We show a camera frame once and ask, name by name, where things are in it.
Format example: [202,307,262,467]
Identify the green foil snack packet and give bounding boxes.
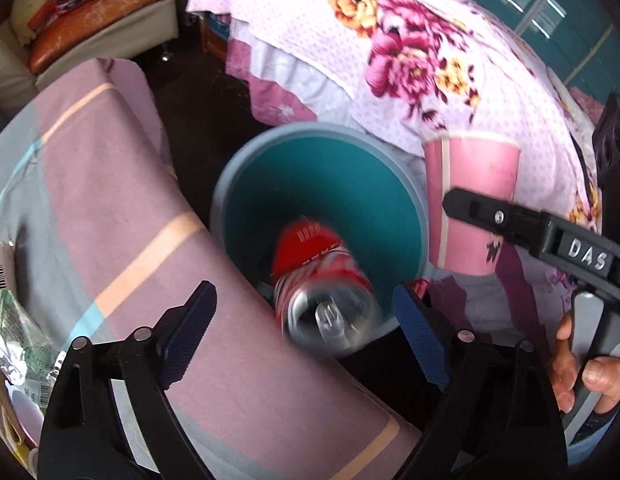
[0,290,66,401]

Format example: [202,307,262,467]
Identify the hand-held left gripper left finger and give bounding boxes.
[37,280,218,480]

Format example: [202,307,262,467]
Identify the floral bed blanket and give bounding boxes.
[187,0,608,291]

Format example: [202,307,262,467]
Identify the striped pink tablecloth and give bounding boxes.
[0,57,425,480]

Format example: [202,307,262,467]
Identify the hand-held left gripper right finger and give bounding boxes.
[392,282,568,480]

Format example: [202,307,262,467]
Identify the teal plastic bin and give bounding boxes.
[210,122,433,356]

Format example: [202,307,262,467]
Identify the red drink can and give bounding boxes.
[270,217,383,358]

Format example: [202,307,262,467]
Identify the white barcode box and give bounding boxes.
[0,242,18,291]

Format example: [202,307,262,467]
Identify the white bowl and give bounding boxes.
[5,390,46,448]

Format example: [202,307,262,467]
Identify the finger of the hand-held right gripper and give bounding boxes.
[442,187,613,281]

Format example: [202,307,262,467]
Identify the cream sofa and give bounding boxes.
[0,0,178,121]

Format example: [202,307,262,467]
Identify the large orange seat cushion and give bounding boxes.
[30,0,175,73]

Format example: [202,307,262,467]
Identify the blue box under bed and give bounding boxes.
[205,12,233,56]

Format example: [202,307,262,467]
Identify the pink paper cup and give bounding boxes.
[422,132,523,277]

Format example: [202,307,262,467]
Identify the teal cabinet with glass panes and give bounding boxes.
[460,0,615,101]

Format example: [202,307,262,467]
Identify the yellow white pillow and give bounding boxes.
[10,0,61,46]

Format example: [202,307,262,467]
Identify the person's right hand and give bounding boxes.
[550,312,620,413]

